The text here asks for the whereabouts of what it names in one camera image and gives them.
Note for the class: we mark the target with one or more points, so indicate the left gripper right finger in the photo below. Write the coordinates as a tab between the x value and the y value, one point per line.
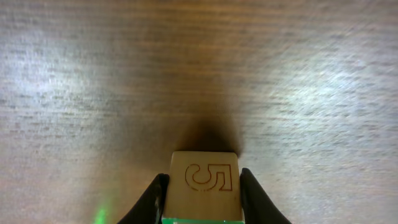
258	208

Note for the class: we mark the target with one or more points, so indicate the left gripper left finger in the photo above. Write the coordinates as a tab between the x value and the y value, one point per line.
150	206

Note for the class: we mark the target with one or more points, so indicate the green R block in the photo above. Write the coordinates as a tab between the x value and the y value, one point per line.
203	188

